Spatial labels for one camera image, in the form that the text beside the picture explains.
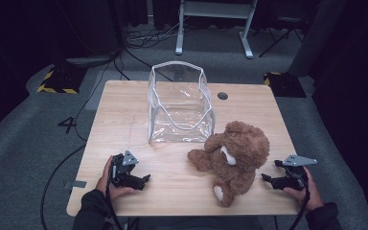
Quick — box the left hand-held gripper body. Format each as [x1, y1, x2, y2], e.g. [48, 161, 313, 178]
[109, 149, 143, 190]

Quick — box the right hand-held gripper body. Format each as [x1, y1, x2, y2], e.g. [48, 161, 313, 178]
[279, 154, 318, 192]

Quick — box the brown teddy bear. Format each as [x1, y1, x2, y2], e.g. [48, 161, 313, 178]
[186, 120, 271, 208]

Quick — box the clear plastic bag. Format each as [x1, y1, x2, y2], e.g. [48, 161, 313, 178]
[147, 60, 216, 144]

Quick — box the person's left hand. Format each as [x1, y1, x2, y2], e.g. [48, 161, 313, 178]
[96, 155, 135, 201]

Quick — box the person's right hand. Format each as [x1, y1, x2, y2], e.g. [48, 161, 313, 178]
[283, 166, 324, 214]

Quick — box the grey tape piece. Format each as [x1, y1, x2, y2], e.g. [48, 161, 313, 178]
[64, 180, 87, 190]

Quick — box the black yellow striped base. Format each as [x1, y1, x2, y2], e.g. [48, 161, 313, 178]
[36, 65, 88, 95]
[263, 71, 307, 99]

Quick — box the grey curtain column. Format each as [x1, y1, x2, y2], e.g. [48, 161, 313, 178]
[287, 0, 348, 78]

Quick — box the black tripod stand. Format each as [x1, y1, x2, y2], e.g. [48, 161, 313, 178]
[258, 15, 305, 58]

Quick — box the right hand-held gripper cable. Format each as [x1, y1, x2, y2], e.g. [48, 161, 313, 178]
[288, 176, 311, 230]

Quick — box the hand-held gripper cable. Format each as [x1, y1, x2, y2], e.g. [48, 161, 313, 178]
[106, 166, 125, 230]
[288, 176, 311, 230]

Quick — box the left hand-held gripper cable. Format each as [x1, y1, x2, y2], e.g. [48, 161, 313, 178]
[106, 166, 125, 230]

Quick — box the black floor cable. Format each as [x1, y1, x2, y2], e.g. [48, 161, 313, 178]
[39, 47, 126, 230]

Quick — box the tangle of floor cables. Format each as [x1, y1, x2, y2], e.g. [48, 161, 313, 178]
[126, 18, 181, 50]

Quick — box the white metal desk frame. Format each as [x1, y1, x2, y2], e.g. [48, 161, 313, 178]
[174, 0, 259, 59]

